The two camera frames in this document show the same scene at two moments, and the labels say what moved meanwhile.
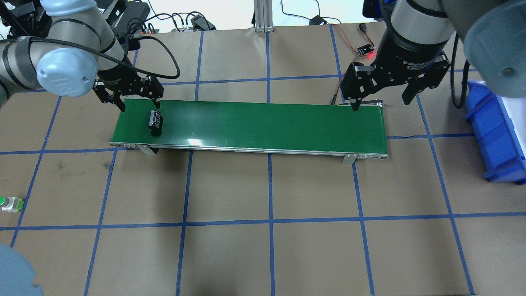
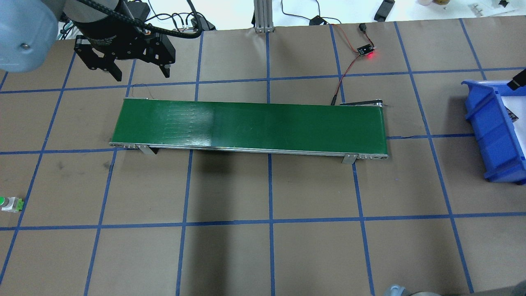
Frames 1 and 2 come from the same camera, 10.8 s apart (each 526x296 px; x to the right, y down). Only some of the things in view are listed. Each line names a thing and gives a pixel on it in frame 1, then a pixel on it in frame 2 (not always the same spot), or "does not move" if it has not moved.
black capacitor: [155, 122] → [513, 117]
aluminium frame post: [263, 16] does not move
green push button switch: [12, 204] does not move
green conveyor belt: [328, 128] does not move
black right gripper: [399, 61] → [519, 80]
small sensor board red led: [365, 49] does not move
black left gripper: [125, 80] → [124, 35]
